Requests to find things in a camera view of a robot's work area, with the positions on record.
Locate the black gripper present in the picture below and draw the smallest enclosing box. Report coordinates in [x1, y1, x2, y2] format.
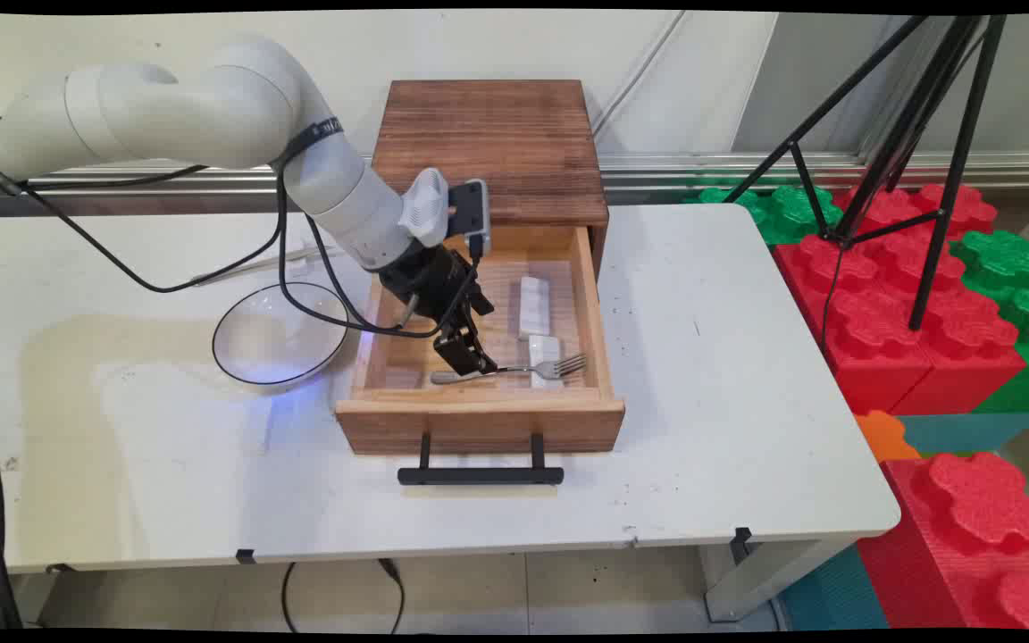
[378, 244, 500, 377]

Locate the silver fork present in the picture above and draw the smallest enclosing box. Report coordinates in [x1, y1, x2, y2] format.
[430, 352, 589, 387]

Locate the silver table knife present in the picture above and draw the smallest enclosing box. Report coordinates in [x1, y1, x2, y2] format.
[190, 247, 338, 288]

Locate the white plate with black rim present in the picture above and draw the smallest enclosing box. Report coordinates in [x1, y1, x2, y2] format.
[212, 281, 352, 390]

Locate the dark wooden drawer cabinet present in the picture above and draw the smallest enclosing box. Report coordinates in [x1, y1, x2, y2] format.
[370, 79, 611, 280]

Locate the green foam block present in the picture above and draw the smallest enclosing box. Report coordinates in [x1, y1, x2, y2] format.
[682, 182, 844, 247]
[950, 229, 1029, 414]

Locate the white table leg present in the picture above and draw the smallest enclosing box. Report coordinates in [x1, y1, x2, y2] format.
[700, 535, 857, 624]

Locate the orange foam piece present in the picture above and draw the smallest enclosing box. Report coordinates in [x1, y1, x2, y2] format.
[853, 410, 924, 464]

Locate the large red foam block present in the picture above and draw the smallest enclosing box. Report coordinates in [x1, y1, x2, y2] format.
[772, 182, 1028, 417]

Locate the teal foam block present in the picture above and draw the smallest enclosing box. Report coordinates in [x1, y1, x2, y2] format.
[893, 411, 1029, 457]
[777, 544, 891, 631]

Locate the black tripod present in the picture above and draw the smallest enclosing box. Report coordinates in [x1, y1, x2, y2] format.
[724, 14, 1009, 332]

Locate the wooden drawer with black handle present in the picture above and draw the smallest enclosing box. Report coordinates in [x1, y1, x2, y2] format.
[335, 223, 627, 488]

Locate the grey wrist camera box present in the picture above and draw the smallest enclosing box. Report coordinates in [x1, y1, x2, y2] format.
[447, 179, 491, 261]

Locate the white ribbed camera mount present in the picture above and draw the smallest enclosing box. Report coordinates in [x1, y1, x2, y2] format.
[397, 167, 452, 250]

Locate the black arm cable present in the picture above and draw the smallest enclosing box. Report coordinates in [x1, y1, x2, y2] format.
[0, 116, 483, 341]

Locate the black floor cable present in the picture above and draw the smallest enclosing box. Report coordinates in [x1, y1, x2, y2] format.
[280, 559, 407, 636]

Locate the white wall conduit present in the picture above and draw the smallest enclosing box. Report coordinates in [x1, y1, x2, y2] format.
[590, 11, 687, 137]

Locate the aluminium wall rail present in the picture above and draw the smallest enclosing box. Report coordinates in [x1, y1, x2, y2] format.
[0, 152, 1029, 195]

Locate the thin black tripod cable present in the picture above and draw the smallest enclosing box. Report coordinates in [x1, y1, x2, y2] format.
[821, 239, 848, 360]

